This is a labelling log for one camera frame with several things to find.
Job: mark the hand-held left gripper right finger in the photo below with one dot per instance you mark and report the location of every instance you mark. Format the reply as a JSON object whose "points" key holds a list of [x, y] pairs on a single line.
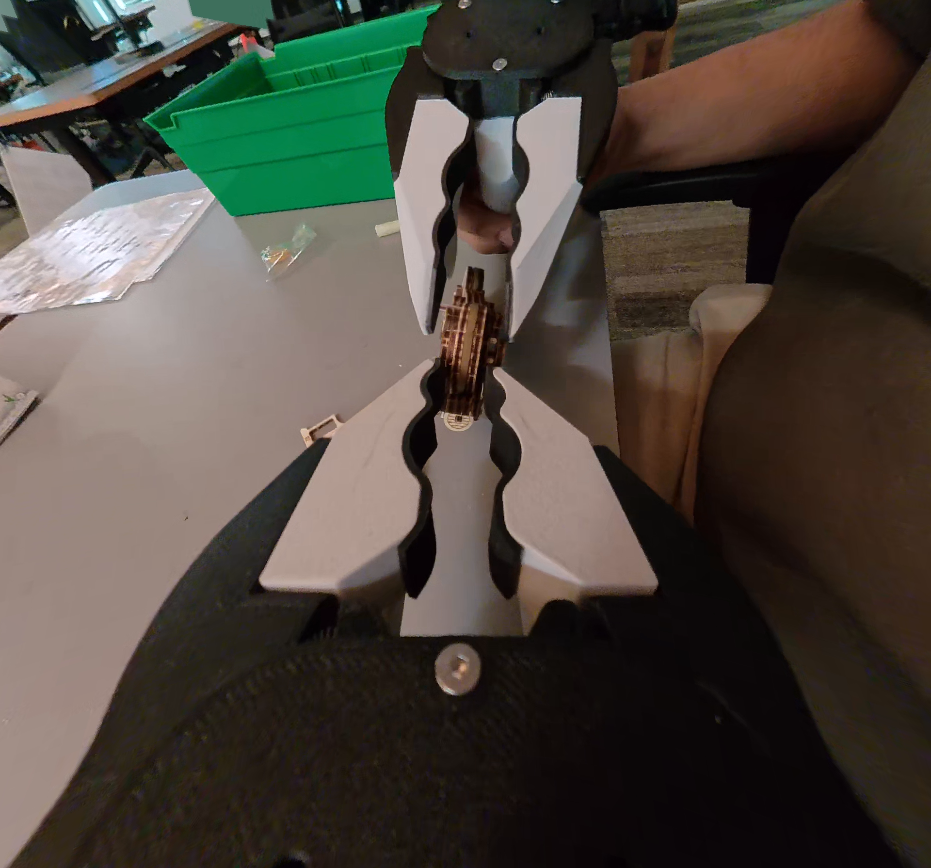
{"points": [[574, 511]]}

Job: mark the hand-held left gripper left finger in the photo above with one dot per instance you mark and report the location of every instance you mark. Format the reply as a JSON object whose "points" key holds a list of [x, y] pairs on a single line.
{"points": [[334, 511]]}

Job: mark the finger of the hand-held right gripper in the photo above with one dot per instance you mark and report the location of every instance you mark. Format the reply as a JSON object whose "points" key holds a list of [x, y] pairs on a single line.
{"points": [[549, 191], [425, 191]]}

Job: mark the wooden gear model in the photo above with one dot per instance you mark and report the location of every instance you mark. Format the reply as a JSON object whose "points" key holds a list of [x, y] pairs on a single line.
{"points": [[469, 351]]}

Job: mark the person's right forearm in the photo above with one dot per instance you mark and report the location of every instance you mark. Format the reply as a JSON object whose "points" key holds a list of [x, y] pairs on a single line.
{"points": [[742, 90]]}

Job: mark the grey desk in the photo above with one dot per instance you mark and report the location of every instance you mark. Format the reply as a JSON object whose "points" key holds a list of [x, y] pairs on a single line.
{"points": [[182, 410]]}

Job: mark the person's right hand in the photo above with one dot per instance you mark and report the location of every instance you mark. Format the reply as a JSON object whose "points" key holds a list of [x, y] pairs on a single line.
{"points": [[486, 228]]}

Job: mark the small cream peg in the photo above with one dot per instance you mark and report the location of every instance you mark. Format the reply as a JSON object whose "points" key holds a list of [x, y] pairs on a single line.
{"points": [[386, 228]]}

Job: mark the laser-cut wooden sheet piece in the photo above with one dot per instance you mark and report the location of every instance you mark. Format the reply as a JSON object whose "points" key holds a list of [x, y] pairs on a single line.
{"points": [[320, 429]]}

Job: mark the green plastic bin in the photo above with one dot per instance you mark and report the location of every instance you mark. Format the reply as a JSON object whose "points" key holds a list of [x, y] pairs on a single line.
{"points": [[291, 148]]}

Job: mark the black chair armrest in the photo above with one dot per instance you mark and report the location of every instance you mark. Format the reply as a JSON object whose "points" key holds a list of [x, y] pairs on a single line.
{"points": [[698, 184]]}

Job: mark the small clear plastic bag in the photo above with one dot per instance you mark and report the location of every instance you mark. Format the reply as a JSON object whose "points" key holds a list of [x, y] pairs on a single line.
{"points": [[287, 253]]}

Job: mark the person's beige trousers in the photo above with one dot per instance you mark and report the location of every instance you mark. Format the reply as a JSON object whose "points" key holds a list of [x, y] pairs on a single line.
{"points": [[669, 388]]}

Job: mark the person's olive shirt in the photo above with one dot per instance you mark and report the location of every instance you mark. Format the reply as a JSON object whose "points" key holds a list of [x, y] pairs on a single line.
{"points": [[836, 446]]}

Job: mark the silver foil sheet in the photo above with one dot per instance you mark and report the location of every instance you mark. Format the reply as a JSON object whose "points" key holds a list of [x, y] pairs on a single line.
{"points": [[94, 250]]}

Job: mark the white packet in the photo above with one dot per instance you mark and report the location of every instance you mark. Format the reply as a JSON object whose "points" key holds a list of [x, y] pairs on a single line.
{"points": [[13, 410]]}

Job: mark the wooden background table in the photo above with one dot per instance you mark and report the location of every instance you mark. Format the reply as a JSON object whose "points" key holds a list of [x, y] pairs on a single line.
{"points": [[94, 79]]}

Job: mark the white panel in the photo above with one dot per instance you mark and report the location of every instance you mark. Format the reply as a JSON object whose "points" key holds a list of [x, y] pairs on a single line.
{"points": [[43, 184]]}

